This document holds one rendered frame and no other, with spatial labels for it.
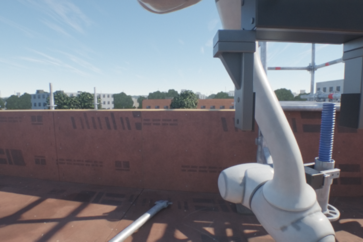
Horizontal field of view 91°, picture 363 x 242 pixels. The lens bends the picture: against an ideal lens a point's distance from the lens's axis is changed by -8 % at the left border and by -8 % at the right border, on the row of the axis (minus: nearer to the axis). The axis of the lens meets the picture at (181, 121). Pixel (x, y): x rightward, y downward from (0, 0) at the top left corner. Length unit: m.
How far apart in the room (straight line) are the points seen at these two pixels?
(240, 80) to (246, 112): 0.03
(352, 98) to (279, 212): 0.25
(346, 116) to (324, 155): 0.48
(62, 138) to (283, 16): 2.03
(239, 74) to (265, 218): 0.34
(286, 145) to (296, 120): 1.31
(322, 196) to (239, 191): 0.35
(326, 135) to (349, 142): 1.20
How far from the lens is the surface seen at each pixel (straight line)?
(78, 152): 2.03
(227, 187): 0.53
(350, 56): 0.30
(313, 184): 0.67
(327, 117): 0.74
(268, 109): 0.41
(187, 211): 1.49
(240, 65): 0.22
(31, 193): 2.14
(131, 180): 1.85
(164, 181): 1.76
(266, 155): 1.38
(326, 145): 0.76
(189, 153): 1.63
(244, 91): 0.21
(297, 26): 0.23
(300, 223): 0.44
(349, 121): 0.29
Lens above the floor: 0.79
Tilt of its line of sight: 6 degrees down
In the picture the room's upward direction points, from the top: straight up
